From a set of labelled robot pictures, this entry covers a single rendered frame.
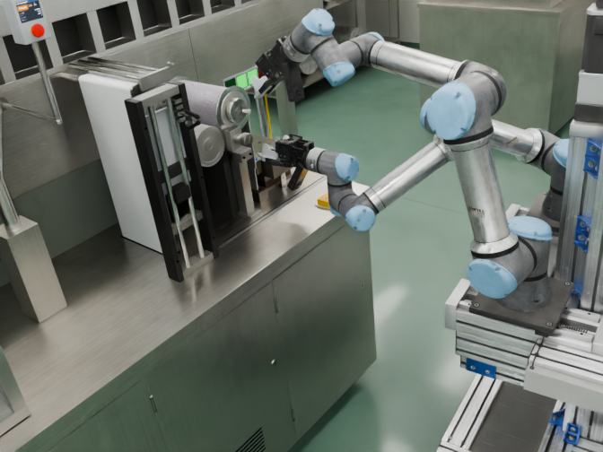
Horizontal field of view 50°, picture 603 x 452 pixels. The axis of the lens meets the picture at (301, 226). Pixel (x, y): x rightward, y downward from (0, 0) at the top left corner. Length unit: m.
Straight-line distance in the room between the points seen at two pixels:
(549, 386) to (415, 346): 1.21
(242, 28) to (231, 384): 1.30
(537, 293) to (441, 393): 1.02
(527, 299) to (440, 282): 1.53
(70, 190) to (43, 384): 0.70
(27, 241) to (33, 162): 0.34
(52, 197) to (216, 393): 0.78
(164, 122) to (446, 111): 0.73
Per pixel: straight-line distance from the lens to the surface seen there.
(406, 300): 3.19
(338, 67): 1.73
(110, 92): 1.89
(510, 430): 2.35
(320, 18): 1.75
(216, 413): 2.02
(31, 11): 1.67
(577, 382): 1.79
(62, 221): 2.17
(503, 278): 1.62
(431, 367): 2.84
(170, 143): 1.79
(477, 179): 1.56
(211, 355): 1.89
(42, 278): 1.87
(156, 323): 1.77
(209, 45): 2.43
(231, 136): 2.04
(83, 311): 1.90
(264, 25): 2.62
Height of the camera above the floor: 1.94
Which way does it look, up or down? 30 degrees down
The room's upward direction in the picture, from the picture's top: 7 degrees counter-clockwise
